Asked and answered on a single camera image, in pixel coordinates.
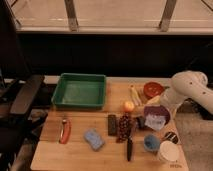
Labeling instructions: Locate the blue plastic cup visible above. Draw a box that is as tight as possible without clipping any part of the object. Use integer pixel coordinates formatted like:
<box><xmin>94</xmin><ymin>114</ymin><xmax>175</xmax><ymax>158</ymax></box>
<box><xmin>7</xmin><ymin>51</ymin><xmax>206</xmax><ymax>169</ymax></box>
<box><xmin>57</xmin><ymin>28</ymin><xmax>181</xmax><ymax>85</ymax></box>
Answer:
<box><xmin>144</xmin><ymin>134</ymin><xmax>160</xmax><ymax>152</ymax></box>

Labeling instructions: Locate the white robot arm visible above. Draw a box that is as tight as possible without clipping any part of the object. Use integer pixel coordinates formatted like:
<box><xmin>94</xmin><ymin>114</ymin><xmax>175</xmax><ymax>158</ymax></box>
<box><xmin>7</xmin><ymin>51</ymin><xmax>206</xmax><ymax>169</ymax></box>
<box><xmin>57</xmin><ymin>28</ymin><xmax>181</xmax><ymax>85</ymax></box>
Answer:
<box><xmin>159</xmin><ymin>70</ymin><xmax>213</xmax><ymax>118</ymax></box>

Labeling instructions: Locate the green plastic tray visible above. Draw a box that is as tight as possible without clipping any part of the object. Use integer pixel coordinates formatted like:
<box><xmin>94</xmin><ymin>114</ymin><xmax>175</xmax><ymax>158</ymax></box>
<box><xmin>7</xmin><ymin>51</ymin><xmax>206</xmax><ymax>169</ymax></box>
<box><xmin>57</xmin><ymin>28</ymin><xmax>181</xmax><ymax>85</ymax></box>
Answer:
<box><xmin>51</xmin><ymin>73</ymin><xmax>106</xmax><ymax>109</ymax></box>

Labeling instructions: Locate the white plastic cup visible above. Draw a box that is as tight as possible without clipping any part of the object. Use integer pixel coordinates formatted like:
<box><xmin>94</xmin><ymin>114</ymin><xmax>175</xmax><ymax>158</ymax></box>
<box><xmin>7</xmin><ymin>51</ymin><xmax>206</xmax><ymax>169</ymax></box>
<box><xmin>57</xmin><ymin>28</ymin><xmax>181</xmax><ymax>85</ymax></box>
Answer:
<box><xmin>157</xmin><ymin>141</ymin><xmax>180</xmax><ymax>163</ymax></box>

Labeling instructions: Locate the white crumpled paper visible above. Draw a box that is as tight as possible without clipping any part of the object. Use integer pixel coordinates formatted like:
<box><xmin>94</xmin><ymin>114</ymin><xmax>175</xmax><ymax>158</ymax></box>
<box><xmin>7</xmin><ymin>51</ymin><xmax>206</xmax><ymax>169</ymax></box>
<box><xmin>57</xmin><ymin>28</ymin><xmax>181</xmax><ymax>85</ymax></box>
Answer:
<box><xmin>145</xmin><ymin>114</ymin><xmax>166</xmax><ymax>131</ymax></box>

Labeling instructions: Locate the purple bowl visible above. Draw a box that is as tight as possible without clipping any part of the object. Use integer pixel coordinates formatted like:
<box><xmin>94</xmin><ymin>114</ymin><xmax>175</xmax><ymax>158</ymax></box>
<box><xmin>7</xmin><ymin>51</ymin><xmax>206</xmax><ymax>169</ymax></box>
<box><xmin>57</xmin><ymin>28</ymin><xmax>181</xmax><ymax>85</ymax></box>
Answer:
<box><xmin>144</xmin><ymin>105</ymin><xmax>170</xmax><ymax>124</ymax></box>

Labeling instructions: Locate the small dark object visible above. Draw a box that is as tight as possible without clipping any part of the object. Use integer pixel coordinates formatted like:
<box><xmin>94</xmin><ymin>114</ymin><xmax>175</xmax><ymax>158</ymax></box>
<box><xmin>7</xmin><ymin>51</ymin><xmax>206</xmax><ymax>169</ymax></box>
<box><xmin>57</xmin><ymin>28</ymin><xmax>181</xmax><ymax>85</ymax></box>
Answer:
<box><xmin>136</xmin><ymin>116</ymin><xmax>145</xmax><ymax>130</ymax></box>

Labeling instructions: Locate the dark grape bunch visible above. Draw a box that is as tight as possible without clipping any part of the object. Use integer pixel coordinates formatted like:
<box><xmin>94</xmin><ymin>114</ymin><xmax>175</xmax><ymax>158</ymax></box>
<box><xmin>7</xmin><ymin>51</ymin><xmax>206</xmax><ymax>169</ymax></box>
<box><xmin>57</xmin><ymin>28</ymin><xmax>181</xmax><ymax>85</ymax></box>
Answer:
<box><xmin>117</xmin><ymin>113</ymin><xmax>132</xmax><ymax>143</ymax></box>

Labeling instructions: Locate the red bowl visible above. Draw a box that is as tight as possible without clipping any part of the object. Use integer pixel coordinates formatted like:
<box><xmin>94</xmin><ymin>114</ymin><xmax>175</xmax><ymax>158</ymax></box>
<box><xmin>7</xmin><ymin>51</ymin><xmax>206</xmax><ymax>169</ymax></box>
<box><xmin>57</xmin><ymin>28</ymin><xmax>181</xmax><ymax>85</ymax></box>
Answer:
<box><xmin>143</xmin><ymin>82</ymin><xmax>164</xmax><ymax>99</ymax></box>

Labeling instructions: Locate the orange peach fruit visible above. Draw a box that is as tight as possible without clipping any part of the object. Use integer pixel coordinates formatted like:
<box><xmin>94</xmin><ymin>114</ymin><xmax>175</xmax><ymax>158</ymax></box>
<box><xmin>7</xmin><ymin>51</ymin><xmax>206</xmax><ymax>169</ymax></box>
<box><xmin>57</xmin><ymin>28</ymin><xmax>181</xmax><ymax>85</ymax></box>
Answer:
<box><xmin>123</xmin><ymin>101</ymin><xmax>135</xmax><ymax>113</ymax></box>

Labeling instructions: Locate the yellow banana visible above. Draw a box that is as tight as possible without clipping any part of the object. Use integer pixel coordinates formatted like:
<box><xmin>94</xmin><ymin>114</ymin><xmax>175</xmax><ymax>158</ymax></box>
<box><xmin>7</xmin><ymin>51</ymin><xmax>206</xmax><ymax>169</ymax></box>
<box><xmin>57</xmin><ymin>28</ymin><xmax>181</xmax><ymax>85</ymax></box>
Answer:
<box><xmin>130</xmin><ymin>85</ymin><xmax>142</xmax><ymax>106</ymax></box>

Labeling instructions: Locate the dark rectangular block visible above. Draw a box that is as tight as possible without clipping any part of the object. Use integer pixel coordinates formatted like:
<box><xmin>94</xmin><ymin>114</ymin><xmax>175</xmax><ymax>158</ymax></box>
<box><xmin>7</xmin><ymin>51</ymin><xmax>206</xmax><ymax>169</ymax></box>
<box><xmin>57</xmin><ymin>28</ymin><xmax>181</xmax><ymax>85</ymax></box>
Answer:
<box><xmin>108</xmin><ymin>115</ymin><xmax>117</xmax><ymax>136</ymax></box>

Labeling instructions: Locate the blue sponge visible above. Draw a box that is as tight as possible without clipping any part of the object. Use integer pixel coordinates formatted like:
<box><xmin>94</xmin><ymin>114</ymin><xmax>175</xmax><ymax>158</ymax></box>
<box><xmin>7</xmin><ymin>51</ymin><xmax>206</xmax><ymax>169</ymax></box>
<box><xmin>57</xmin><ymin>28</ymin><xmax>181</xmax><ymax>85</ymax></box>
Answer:
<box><xmin>84</xmin><ymin>129</ymin><xmax>105</xmax><ymax>151</ymax></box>

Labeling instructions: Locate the black office chair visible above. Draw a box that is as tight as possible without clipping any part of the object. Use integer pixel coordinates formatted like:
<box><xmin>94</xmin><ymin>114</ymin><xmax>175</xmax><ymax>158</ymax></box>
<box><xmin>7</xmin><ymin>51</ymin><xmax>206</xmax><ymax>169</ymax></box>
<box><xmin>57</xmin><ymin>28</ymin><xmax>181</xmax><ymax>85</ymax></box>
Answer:
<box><xmin>0</xmin><ymin>0</ymin><xmax>47</xmax><ymax>171</ymax></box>

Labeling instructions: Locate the black handled knife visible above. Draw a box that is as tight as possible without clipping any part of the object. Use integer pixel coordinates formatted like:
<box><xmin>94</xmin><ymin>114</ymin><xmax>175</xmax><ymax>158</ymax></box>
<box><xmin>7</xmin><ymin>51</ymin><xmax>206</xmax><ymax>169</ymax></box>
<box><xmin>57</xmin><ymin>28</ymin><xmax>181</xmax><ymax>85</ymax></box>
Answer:
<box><xmin>127</xmin><ymin>128</ymin><xmax>135</xmax><ymax>162</ymax></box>

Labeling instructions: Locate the orange handled tool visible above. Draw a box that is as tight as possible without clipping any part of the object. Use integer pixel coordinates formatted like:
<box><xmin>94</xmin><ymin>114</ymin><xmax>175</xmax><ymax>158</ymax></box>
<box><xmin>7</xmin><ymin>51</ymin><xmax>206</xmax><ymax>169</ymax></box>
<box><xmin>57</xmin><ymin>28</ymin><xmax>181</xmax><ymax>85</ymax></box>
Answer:
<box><xmin>59</xmin><ymin>118</ymin><xmax>71</xmax><ymax>144</ymax></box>

